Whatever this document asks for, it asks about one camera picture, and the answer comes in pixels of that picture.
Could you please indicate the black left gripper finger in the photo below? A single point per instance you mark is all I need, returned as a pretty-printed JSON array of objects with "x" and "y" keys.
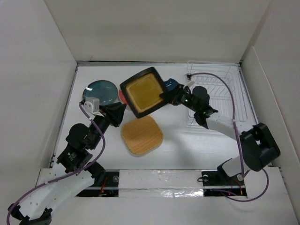
[
  {"x": 116, "y": 115},
  {"x": 107, "y": 108}
]

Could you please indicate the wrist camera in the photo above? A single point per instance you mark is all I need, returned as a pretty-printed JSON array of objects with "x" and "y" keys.
[
  {"x": 91, "y": 105},
  {"x": 190, "y": 82}
]

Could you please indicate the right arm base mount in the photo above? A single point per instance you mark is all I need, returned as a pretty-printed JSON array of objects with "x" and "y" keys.
[{"x": 216, "y": 185}]

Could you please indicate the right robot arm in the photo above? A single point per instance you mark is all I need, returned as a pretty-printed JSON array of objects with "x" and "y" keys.
[{"x": 256, "y": 145}]

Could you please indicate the red teal floral plate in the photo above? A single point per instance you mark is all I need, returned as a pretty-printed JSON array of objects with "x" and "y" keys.
[{"x": 122, "y": 97}]

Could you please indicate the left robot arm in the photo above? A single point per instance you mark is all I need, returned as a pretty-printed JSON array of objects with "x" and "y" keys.
[{"x": 77, "y": 168}]

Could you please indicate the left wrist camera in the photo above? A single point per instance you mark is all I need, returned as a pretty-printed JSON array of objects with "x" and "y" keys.
[{"x": 91, "y": 105}]

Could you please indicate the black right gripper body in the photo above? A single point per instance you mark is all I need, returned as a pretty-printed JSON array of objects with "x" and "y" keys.
[{"x": 185, "y": 98}]

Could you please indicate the black yellow square plate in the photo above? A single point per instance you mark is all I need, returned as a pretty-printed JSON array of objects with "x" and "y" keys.
[{"x": 142, "y": 92}]

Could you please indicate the teal round glass plate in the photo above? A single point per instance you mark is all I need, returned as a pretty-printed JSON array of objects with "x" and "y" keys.
[{"x": 104, "y": 90}]

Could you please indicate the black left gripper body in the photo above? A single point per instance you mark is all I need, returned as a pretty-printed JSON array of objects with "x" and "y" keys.
[{"x": 102, "y": 123}]

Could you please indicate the white wire dish rack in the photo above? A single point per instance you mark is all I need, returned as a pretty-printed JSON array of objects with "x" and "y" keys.
[{"x": 222, "y": 81}]

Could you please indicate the dark blue leaf plate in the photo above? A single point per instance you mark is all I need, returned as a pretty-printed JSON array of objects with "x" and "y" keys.
[{"x": 172, "y": 86}]

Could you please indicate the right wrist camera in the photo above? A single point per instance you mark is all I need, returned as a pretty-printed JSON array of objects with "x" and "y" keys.
[{"x": 190, "y": 82}]

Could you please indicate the orange woven square plate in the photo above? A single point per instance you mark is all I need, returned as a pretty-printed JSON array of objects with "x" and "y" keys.
[{"x": 142, "y": 135}]

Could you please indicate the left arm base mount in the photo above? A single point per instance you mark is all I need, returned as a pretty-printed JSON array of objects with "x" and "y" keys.
[{"x": 108, "y": 187}]

